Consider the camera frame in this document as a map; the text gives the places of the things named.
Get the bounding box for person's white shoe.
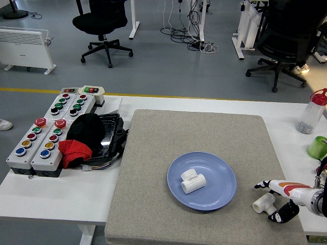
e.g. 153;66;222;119
292;63;310;75
0;118;13;131

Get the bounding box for white paper card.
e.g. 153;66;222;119
102;98;123;114

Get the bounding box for tangled floor cables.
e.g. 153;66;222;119
160;0;220;54

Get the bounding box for white desk leg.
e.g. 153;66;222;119
128;0;141;40
198;0;207;42

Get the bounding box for coloured wires with white connector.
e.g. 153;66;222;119
76;153;123;172

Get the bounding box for white pipe tee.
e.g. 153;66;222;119
252;192;278;215

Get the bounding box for glossy black tray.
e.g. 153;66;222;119
84;113;130;166

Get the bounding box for white desk frame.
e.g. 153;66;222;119
231;0;271;61

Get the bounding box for blue plate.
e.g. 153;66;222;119
167;152;237;212

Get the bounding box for grey-brown mat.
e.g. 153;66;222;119
104;109;309;245

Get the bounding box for green tape roll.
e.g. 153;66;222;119
307;136;327;159

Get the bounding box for button box with red mushroom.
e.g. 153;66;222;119
30;119;67;178
6;117;48;176

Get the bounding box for white table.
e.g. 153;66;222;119
0;94;327;245

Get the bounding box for plain white pipe tee fitting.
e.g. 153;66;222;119
180;168;207;195

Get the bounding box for black cloth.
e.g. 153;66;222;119
65;113;106;156

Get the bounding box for black round stand base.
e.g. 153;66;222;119
2;0;29;20

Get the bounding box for red cloth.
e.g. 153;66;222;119
58;139;93;169

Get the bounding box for cream switch box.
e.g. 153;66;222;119
77;85;106;107

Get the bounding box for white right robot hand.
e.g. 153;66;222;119
253;179;316;224

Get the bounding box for black office chair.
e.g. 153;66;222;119
72;0;134;68
245;0;327;93

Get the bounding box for button box with black knob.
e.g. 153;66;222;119
43;93;77;120
62;93;96;121

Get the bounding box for white panel heater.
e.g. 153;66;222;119
0;28;57;76

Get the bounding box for clear bottle with red cap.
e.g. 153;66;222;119
295;88;327;135

